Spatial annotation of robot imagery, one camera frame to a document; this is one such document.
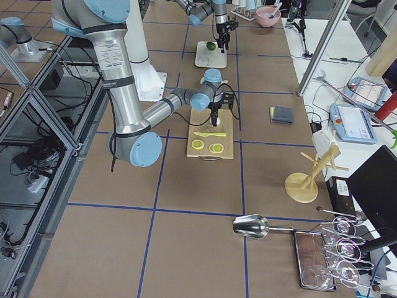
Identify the black monitor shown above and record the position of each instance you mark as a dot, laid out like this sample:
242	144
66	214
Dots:
373	186

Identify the wooden cutting board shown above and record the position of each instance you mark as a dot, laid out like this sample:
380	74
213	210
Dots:
200	121

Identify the grey folded cloth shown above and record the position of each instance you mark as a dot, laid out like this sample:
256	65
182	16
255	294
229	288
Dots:
282	115

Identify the single lemon slice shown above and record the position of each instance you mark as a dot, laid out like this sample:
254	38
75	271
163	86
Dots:
216	148

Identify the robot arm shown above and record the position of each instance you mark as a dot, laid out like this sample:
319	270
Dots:
105	24
218	9

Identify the blue teach pendant near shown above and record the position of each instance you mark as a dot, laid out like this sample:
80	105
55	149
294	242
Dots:
351	124

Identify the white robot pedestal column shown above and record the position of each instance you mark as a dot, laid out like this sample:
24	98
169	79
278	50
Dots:
135	36

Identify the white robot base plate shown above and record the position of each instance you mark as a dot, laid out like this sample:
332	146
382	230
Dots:
149	83

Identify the upper lemon slice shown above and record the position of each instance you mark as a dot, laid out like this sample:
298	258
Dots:
197	144

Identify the dish rack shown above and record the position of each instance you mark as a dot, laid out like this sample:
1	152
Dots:
244	9

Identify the green avocado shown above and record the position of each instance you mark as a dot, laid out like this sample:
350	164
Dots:
210	46

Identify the yellow plastic knife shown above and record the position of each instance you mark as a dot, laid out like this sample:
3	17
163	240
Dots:
210	134

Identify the blue teach pendant far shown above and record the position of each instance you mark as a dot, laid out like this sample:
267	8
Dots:
367	93

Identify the metal scoop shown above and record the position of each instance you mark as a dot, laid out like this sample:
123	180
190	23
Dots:
257	226

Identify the blue teach pendant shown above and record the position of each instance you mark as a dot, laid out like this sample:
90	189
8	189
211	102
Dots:
367	93
351	124

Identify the white steamed bun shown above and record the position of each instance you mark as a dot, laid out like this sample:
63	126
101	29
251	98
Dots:
218	121

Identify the aluminium frame post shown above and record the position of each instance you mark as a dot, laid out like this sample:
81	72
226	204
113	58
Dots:
336	16

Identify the wine glass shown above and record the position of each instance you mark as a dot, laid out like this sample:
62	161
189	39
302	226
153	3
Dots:
318	278

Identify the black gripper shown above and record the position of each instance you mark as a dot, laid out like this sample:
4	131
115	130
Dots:
221	30
216	105

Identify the pink bowl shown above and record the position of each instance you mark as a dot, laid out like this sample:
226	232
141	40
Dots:
263	15

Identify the black glass rack tray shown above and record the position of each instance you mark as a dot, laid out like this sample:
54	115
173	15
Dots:
309	252

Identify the beige bear serving tray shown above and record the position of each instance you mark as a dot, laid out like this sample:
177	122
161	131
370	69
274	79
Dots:
205	58

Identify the wooden mug tree stand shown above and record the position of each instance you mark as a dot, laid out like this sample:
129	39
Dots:
301	187

